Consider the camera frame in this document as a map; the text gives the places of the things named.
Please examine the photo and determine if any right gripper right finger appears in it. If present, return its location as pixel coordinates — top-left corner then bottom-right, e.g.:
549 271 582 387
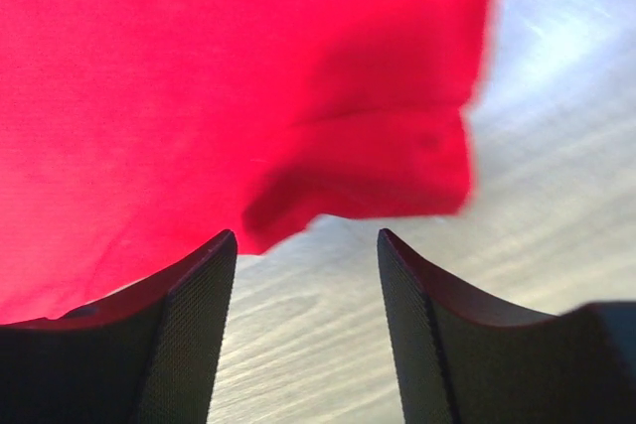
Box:
377 229 635 423

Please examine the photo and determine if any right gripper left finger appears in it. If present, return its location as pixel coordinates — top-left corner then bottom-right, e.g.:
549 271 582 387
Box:
1 230 237 423

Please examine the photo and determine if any red t-shirt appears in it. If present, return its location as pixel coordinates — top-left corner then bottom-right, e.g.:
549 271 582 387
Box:
1 0 491 324

